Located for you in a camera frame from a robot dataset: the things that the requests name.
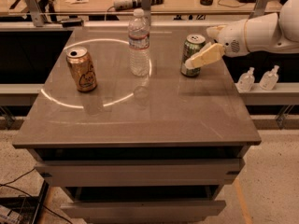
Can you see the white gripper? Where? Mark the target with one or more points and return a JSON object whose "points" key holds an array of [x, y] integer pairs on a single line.
{"points": [[232, 37]]}

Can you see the green soda can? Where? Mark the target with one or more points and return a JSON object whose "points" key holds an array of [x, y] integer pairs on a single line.
{"points": [[192, 44]]}

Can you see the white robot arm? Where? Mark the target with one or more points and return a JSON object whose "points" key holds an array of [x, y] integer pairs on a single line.
{"points": [[274, 33]]}

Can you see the gold soda can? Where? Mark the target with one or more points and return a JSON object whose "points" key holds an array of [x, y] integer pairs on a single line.
{"points": [[80, 64]]}

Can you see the left small clear bottle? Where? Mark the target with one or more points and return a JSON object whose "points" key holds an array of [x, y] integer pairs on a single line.
{"points": [[246, 81]]}

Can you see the small clear bottle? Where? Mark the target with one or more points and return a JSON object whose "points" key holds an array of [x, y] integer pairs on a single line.
{"points": [[269, 79], [246, 81]]}

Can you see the right small clear bottle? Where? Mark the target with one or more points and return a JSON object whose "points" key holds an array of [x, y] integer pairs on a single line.
{"points": [[269, 79]]}

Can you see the clear plastic water bottle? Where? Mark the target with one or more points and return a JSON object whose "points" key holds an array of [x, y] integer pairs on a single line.
{"points": [[139, 43]]}

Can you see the grey drawer cabinet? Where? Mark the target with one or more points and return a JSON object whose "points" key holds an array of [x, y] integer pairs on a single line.
{"points": [[164, 116]]}

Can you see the upper grey drawer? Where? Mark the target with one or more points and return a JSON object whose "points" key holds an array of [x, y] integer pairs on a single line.
{"points": [[140, 173]]}

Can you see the grey drawer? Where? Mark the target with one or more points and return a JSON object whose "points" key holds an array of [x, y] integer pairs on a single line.
{"points": [[143, 212], [140, 173]]}

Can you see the lower grey drawer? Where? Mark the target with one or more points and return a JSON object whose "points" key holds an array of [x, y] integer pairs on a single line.
{"points": [[143, 212]]}

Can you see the black floor crate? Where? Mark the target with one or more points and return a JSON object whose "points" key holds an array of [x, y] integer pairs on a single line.
{"points": [[22, 209]]}

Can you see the middle metal bracket post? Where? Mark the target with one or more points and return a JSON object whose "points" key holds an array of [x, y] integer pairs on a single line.
{"points": [[146, 5]]}

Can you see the left metal bracket post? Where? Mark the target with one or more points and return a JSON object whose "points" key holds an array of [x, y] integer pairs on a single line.
{"points": [[35, 13]]}

